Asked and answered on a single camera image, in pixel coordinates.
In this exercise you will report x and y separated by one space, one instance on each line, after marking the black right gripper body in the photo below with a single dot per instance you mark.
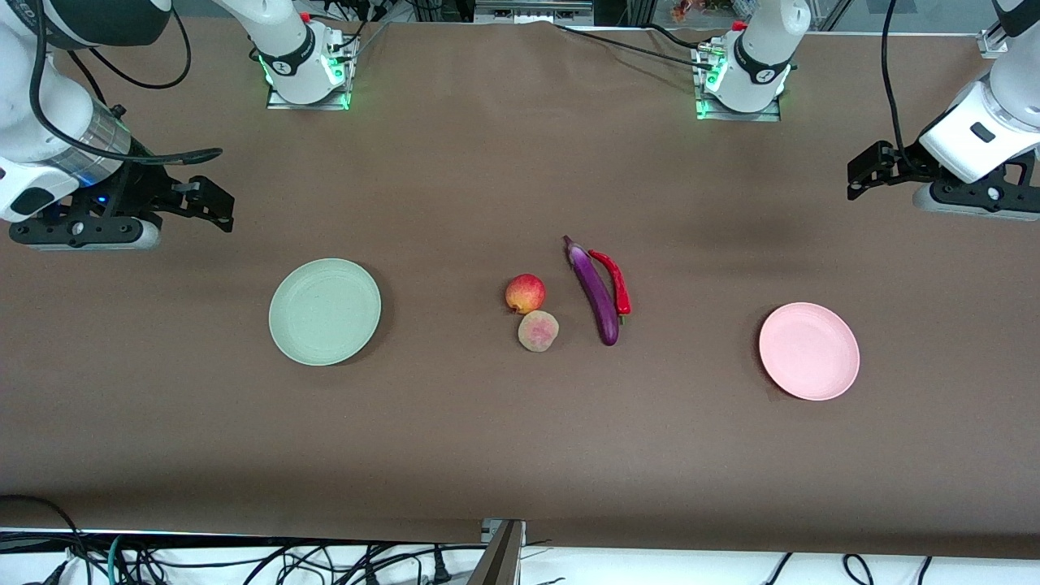
145 185

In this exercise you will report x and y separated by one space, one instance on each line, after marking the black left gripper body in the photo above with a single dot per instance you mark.
904 166

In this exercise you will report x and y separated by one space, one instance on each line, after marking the red yellow pomegranate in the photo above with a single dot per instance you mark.
525 293

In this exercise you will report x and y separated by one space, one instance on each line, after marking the pink green peach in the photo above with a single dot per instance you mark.
538 331

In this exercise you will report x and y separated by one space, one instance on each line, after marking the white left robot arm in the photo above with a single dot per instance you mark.
987 122

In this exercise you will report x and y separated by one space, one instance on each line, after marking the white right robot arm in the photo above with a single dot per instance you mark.
49 114

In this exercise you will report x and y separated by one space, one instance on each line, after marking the light green round plate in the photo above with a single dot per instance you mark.
325 311

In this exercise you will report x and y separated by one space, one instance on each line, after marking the pink round plate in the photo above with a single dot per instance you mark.
809 351

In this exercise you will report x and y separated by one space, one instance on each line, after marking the red chili pepper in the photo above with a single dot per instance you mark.
617 284

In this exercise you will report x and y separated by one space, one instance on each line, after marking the brown table cloth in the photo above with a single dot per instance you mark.
487 162

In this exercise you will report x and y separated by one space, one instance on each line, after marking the purple eggplant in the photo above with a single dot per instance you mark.
595 292

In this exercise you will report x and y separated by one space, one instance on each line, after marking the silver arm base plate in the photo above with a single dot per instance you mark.
280 101
764 115

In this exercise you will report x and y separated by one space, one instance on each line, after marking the small aluminium corner bracket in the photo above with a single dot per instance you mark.
991 42

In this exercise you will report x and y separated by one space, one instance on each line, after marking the aluminium frame profile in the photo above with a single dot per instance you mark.
532 10

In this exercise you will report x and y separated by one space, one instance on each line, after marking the grey metal bracket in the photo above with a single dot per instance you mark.
502 556

